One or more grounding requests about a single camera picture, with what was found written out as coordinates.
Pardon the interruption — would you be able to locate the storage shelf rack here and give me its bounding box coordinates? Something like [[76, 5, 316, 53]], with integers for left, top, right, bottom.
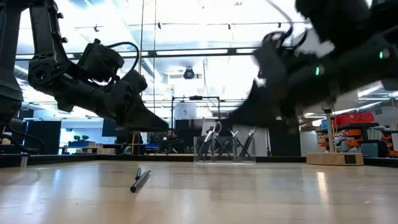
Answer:
[[315, 121, 398, 158]]

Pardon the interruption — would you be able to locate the white sheet panel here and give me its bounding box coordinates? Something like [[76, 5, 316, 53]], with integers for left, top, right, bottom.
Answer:
[[231, 124, 270, 157]]

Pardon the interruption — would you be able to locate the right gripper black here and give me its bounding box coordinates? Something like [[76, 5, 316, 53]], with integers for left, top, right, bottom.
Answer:
[[228, 30, 300, 128]]

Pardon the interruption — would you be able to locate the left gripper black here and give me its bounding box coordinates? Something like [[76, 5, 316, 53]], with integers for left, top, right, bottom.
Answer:
[[95, 69, 170, 132]]

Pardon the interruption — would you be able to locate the white board sign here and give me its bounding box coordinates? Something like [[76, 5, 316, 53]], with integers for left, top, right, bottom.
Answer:
[[174, 103, 198, 121]]

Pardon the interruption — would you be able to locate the black partition panel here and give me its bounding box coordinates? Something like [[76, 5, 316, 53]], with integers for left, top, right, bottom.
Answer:
[[22, 119, 62, 156], [268, 124, 302, 157]]

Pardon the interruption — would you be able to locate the black monitor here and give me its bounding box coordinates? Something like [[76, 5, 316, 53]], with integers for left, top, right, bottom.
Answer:
[[101, 118, 126, 138]]

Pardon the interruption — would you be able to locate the red storage bin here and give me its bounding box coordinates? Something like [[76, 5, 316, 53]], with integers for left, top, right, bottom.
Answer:
[[335, 112, 375, 126]]

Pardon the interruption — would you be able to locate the clear acrylic organizer box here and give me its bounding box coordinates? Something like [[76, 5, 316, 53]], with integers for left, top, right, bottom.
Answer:
[[193, 135, 257, 164]]

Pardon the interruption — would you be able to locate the dark grey pen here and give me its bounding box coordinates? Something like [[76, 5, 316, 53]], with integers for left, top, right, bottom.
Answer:
[[129, 169, 152, 194]]

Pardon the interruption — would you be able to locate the black overhead camera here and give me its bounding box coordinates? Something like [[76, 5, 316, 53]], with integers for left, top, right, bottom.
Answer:
[[183, 67, 196, 81]]

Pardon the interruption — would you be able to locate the black frame stand beyond table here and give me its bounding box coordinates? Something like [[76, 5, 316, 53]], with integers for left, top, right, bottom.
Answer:
[[170, 95, 222, 138]]

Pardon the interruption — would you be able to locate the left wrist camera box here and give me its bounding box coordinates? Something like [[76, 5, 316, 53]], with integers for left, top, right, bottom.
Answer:
[[77, 38, 126, 83]]

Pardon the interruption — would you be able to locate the black camera cable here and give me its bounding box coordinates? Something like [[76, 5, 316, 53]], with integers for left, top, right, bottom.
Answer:
[[106, 40, 141, 73]]

